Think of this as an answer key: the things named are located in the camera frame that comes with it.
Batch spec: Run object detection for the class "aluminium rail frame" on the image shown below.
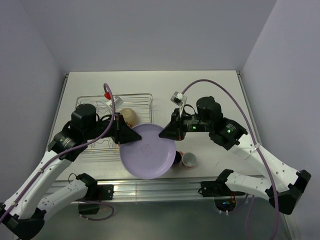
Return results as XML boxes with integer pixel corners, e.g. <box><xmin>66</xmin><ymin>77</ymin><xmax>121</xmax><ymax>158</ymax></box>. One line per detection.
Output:
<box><xmin>24</xmin><ymin>176</ymin><xmax>287</xmax><ymax>203</ymax></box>

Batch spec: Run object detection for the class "wire dish rack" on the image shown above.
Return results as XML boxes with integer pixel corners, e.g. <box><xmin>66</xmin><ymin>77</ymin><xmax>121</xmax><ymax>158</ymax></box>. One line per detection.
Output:
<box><xmin>75</xmin><ymin>93</ymin><xmax>153</xmax><ymax>162</ymax></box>

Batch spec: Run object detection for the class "black mug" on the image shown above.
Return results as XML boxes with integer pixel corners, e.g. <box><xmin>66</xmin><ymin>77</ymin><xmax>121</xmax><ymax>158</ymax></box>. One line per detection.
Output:
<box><xmin>173</xmin><ymin>151</ymin><xmax>182</xmax><ymax>165</ymax></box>

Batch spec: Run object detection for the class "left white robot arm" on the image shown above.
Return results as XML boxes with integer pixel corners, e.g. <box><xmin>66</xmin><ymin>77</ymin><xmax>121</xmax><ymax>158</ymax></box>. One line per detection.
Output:
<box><xmin>0</xmin><ymin>104</ymin><xmax>142</xmax><ymax>240</ymax></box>

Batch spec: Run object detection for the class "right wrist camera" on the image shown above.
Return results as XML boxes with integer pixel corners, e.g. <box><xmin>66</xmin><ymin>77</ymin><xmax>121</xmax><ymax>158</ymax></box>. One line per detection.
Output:
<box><xmin>170</xmin><ymin>91</ymin><xmax>188</xmax><ymax>112</ymax></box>

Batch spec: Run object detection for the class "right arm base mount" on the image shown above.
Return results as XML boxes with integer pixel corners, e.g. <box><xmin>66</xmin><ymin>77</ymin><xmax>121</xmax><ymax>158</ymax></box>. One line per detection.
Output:
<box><xmin>197</xmin><ymin>180</ymin><xmax>248</xmax><ymax>215</ymax></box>

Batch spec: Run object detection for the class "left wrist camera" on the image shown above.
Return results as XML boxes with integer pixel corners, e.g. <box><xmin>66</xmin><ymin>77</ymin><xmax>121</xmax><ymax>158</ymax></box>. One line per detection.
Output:
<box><xmin>104</xmin><ymin>92</ymin><xmax>124</xmax><ymax>109</ymax></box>

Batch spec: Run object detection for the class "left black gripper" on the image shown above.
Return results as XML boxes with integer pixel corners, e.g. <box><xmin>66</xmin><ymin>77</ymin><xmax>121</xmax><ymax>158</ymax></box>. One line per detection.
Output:
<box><xmin>84</xmin><ymin>112</ymin><xmax>142</xmax><ymax>144</ymax></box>

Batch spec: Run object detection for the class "white bowl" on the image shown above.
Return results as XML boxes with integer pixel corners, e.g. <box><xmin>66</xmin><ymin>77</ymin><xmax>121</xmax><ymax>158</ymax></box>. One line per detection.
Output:
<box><xmin>120</xmin><ymin>108</ymin><xmax>139</xmax><ymax>128</ymax></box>

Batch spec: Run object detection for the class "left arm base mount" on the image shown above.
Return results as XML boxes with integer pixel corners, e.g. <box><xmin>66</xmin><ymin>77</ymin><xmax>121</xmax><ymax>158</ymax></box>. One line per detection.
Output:
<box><xmin>78</xmin><ymin>184</ymin><xmax>114</xmax><ymax>216</ymax></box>

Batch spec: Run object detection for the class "pink mug white inside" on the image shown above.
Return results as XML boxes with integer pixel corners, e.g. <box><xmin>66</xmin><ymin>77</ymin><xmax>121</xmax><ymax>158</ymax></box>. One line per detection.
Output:
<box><xmin>178</xmin><ymin>151</ymin><xmax>197</xmax><ymax>168</ymax></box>

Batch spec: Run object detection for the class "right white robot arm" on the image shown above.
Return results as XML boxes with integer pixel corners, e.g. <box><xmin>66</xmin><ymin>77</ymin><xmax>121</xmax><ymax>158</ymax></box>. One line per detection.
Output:
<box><xmin>159</xmin><ymin>92</ymin><xmax>311</xmax><ymax>215</ymax></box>

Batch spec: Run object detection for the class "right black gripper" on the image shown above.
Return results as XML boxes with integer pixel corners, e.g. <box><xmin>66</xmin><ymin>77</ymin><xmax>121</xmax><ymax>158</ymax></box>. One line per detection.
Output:
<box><xmin>158</xmin><ymin>107</ymin><xmax>212</xmax><ymax>141</ymax></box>

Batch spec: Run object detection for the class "purple plate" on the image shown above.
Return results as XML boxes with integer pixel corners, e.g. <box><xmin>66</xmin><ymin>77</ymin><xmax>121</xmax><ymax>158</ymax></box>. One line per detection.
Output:
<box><xmin>119</xmin><ymin>123</ymin><xmax>176</xmax><ymax>180</ymax></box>

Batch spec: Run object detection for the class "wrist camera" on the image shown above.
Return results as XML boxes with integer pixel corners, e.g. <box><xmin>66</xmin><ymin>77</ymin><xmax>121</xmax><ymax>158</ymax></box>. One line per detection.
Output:
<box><xmin>170</xmin><ymin>91</ymin><xmax>188</xmax><ymax>112</ymax></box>
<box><xmin>104</xmin><ymin>92</ymin><xmax>124</xmax><ymax>109</ymax></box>

